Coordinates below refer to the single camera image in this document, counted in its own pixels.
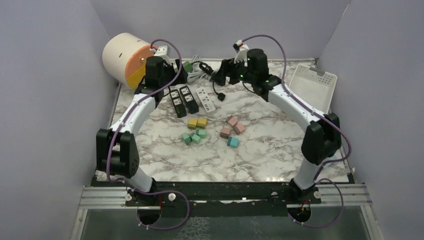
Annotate pink usb charger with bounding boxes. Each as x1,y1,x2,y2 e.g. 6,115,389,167
219,126,231,139
226,115,239,128
233,123,246,135

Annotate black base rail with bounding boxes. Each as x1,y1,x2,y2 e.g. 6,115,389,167
80,181,355,222

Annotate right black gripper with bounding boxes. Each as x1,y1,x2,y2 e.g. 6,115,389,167
210,56,255,88

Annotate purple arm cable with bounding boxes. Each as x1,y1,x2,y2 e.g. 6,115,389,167
233,34,352,229
105,39,191,231

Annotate black power strip green ports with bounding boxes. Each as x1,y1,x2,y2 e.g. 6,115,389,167
169,89,187,118

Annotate green round-socket power strip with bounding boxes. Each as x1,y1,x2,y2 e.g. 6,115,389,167
182,61,193,73

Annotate teal usb charger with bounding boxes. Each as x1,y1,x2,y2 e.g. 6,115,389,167
227,136,240,148

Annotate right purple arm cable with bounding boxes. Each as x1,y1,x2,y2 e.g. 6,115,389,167
233,34,352,229

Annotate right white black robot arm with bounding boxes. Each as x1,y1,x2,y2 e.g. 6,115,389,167
211,48,342,204

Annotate cream round drawer cabinet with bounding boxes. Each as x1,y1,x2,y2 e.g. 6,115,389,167
101,32,153,89

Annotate green plug adapter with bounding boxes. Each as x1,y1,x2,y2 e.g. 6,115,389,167
181,132,192,145
195,128,207,139
190,133,202,144

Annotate black power strip blue ports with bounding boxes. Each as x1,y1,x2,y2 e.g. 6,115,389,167
179,86,199,114

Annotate white power strip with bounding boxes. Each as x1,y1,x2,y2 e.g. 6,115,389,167
195,87,216,113

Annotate yellow plug adapter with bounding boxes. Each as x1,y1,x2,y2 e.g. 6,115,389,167
187,118,198,129
196,118,208,129

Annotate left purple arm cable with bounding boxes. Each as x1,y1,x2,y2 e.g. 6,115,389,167
105,39,191,231

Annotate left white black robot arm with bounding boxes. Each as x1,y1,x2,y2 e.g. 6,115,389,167
96,56,187,206

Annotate white plastic basket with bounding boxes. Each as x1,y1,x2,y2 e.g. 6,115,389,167
288,64,338,114

